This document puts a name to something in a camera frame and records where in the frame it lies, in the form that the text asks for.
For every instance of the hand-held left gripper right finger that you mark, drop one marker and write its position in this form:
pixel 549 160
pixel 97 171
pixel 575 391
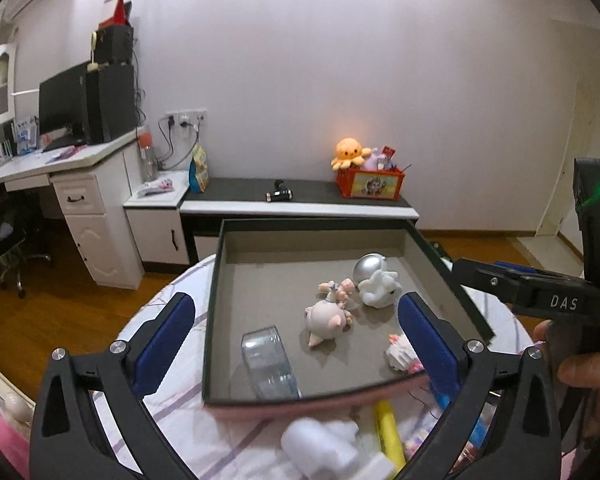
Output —
pixel 425 340

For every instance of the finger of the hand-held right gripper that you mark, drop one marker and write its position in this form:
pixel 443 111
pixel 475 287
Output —
pixel 525 270
pixel 485 280

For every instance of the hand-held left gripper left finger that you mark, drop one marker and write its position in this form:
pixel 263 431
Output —
pixel 165 345

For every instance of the blue cylindrical tube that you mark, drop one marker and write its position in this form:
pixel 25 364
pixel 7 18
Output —
pixel 442 402

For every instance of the yellow highlighter pen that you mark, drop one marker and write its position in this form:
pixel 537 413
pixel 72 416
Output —
pixel 387 425

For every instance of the dark cardboard box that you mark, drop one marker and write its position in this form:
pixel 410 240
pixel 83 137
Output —
pixel 270 285

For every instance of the person's right hand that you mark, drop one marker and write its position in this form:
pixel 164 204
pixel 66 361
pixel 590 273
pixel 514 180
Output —
pixel 590 370

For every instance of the small pink block figure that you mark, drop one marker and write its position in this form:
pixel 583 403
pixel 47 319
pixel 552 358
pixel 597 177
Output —
pixel 400 355

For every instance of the black square floor plate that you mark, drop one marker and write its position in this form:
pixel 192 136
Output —
pixel 445 261

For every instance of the white elephant figurine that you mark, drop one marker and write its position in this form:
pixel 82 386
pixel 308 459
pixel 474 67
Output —
pixel 377 290

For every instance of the white striped tablecloth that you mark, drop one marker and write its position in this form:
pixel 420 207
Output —
pixel 195 410

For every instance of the white door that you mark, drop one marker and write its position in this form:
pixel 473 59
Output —
pixel 565 185

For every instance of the silver ball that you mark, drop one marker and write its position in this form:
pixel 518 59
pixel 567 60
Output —
pixel 367 266

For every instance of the small pink figurine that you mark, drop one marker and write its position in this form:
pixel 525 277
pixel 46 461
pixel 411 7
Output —
pixel 347 286

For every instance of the pink pig figurine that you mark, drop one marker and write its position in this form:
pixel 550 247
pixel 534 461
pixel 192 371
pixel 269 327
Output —
pixel 325 317

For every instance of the clear plastic case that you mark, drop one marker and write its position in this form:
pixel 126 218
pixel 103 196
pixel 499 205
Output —
pixel 267 360

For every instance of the white low cabinet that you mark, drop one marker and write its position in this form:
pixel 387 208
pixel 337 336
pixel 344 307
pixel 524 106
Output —
pixel 155 230

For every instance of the white plastic toy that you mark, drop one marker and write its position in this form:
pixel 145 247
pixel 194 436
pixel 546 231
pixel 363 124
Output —
pixel 320 440

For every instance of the red toy box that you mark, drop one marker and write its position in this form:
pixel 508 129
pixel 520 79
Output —
pixel 370 185

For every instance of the pink white packets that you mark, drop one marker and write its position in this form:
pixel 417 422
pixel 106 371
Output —
pixel 157 185

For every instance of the small red packet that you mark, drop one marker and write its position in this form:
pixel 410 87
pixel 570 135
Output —
pixel 389 151

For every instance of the purple plush toy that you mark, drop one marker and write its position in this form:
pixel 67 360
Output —
pixel 372 160

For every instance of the black low bench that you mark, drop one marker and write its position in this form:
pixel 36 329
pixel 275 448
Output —
pixel 240 190

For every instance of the blue snack bag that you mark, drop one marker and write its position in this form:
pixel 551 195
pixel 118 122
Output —
pixel 199 172

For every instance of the bottle with orange cap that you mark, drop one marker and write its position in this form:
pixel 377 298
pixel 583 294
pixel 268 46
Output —
pixel 147 160

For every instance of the black office chair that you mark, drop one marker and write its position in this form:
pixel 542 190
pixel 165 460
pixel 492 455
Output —
pixel 10 240

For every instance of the orange octopus plush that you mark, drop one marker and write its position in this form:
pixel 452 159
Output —
pixel 350 150

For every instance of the black handheld device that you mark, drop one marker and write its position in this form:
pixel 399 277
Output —
pixel 280 194

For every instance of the pink bedding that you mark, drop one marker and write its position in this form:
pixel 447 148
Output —
pixel 0 440

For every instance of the white computer desk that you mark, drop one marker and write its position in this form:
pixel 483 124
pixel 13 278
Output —
pixel 95 157

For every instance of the pink papers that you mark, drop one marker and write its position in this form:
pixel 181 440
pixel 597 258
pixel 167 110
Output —
pixel 62 155

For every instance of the black computer tower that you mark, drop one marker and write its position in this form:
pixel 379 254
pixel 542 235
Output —
pixel 112 105

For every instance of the blue white packets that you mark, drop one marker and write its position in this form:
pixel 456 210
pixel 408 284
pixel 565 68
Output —
pixel 26 132

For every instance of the black computer monitor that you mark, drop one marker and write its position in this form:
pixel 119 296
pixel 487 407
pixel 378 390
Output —
pixel 60 100

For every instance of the cream plastic gadget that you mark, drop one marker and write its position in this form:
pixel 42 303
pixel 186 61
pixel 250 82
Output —
pixel 95 50

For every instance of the black speaker box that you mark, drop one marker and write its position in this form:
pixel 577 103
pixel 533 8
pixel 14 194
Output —
pixel 115 45

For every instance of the red paper bag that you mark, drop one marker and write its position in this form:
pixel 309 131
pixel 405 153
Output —
pixel 117 12

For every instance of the white bed frame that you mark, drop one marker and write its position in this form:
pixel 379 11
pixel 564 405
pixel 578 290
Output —
pixel 17 405

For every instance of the white wall outlet strip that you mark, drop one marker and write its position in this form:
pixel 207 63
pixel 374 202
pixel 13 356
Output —
pixel 185 119

